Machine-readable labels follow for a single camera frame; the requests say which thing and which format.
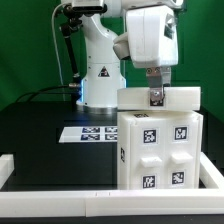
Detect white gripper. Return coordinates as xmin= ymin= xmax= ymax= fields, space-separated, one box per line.
xmin=126 ymin=5 xmax=178 ymax=102

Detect white cabinet top block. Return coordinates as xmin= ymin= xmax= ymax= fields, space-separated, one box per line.
xmin=117 ymin=87 xmax=201 ymax=111

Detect white cabinet door panel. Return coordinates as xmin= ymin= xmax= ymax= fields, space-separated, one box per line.
xmin=130 ymin=119 xmax=164 ymax=190
xmin=165 ymin=116 xmax=203 ymax=189

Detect white cabinet body box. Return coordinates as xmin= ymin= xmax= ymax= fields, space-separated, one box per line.
xmin=117 ymin=111 xmax=203 ymax=190

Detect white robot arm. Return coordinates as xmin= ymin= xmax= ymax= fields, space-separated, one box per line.
xmin=72 ymin=0 xmax=184 ymax=113

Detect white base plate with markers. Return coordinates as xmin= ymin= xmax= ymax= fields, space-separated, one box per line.
xmin=59 ymin=126 xmax=117 ymax=143

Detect black cable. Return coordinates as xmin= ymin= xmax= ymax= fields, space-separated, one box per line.
xmin=15 ymin=83 xmax=83 ymax=103

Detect grey rear camera box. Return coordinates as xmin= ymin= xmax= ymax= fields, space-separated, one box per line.
xmin=71 ymin=0 xmax=107 ymax=13

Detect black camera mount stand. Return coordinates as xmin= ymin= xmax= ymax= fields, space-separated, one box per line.
xmin=60 ymin=4 xmax=82 ymax=83

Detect white cable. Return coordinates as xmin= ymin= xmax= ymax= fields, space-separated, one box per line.
xmin=50 ymin=2 xmax=73 ymax=101

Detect white U-shaped obstacle frame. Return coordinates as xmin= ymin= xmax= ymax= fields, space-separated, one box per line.
xmin=0 ymin=154 xmax=224 ymax=218

